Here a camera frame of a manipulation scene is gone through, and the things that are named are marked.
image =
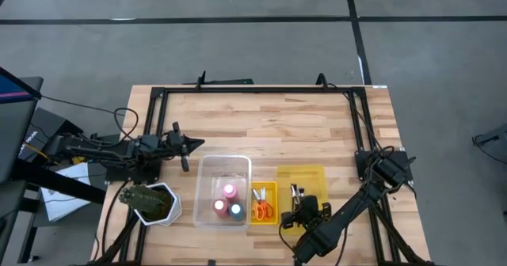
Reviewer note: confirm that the dark blue paint bottle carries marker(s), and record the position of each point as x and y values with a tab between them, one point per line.
236	210

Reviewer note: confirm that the black computer monitor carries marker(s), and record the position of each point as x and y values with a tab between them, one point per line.
16	131

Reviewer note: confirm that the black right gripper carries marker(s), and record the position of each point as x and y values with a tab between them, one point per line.
309	214

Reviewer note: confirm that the black metal support bar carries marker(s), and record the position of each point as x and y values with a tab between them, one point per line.
59	183

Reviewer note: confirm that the clear plastic bin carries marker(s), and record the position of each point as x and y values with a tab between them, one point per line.
222	171

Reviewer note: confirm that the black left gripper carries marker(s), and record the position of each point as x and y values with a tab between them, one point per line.
178	143

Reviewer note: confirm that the pink paint bottle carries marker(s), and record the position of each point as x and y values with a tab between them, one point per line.
229	191

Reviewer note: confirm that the small yellow slotted basket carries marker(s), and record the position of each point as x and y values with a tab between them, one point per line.
273	188

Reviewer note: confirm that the black aluminium table frame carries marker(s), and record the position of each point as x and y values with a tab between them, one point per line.
285	89

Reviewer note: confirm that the large translucent yellow bin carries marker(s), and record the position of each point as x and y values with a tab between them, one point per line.
285	175

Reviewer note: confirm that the white hexagonal plant pot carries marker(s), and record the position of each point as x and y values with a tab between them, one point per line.
174	212

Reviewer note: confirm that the dark grey desk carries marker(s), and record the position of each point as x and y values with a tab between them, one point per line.
10	202

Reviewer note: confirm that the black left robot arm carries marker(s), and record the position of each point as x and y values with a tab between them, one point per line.
99	151

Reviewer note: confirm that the wide-headed black paintbrush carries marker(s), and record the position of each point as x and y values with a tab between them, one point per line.
293	188

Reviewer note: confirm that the green cactus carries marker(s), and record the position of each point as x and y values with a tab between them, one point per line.
142	198

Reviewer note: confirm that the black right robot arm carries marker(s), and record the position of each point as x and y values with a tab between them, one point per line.
356	206

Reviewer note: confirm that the white paper sheet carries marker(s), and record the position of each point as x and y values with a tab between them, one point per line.
63	206

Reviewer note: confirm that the black equipment box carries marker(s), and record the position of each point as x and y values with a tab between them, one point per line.
47	125

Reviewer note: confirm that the red paint bottle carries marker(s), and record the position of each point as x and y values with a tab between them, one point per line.
219	207

